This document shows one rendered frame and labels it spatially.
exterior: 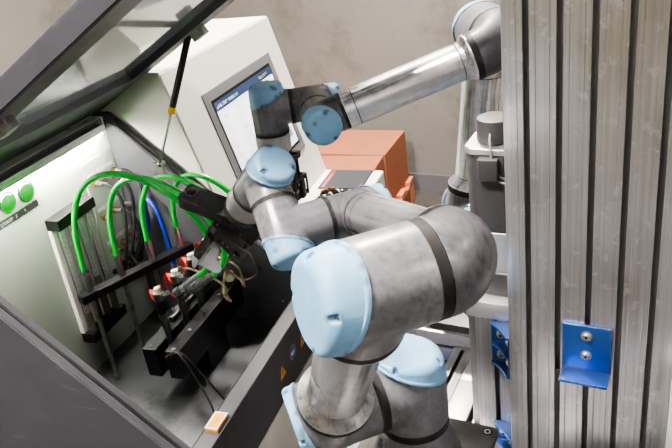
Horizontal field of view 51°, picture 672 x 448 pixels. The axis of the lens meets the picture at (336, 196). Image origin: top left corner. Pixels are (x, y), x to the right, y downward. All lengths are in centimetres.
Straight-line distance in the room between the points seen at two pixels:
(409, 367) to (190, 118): 109
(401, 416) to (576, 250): 37
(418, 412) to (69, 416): 74
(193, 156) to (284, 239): 89
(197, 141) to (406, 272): 131
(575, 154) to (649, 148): 10
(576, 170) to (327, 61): 369
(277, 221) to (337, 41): 353
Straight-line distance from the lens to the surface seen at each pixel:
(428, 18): 432
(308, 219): 111
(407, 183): 445
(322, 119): 134
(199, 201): 129
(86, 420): 155
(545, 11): 100
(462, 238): 75
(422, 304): 73
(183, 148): 195
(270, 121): 149
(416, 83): 137
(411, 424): 117
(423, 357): 114
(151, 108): 196
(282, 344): 177
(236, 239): 129
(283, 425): 185
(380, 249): 72
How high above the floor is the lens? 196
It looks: 24 degrees down
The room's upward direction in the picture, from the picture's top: 8 degrees counter-clockwise
